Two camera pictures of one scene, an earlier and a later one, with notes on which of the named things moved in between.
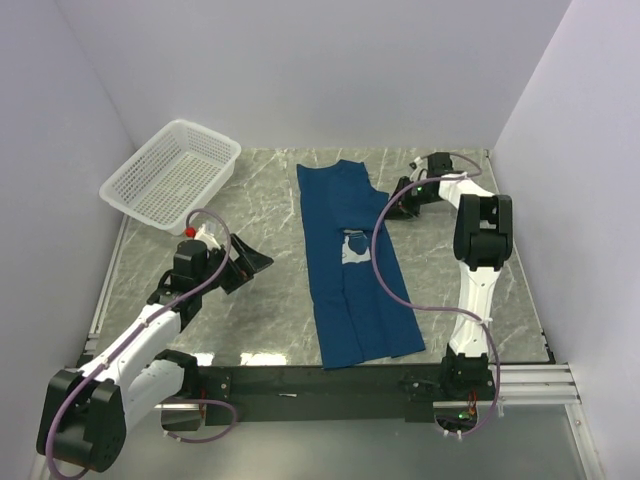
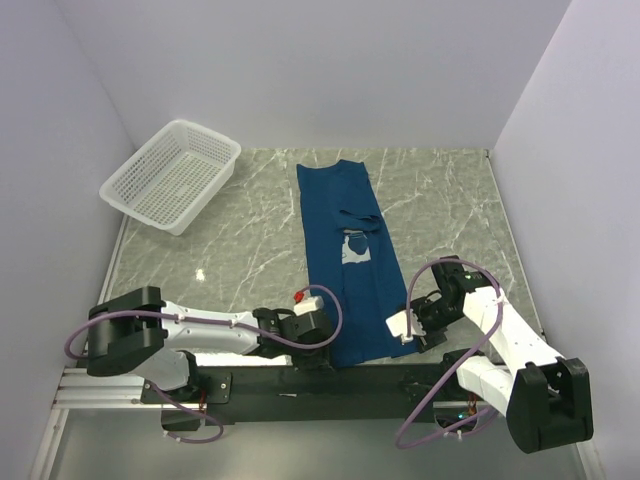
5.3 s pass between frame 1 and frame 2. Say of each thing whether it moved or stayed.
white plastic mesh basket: stayed
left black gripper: moved
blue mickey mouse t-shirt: stayed
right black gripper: moved
